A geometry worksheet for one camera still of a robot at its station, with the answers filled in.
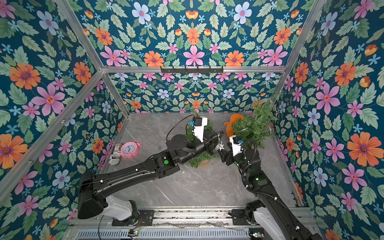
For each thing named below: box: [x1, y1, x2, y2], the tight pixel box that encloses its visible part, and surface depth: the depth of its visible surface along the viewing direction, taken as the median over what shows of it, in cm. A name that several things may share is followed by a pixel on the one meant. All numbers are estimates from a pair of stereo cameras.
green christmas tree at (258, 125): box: [231, 97, 278, 149], surface depth 77 cm
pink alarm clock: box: [120, 141, 142, 159], surface depth 98 cm
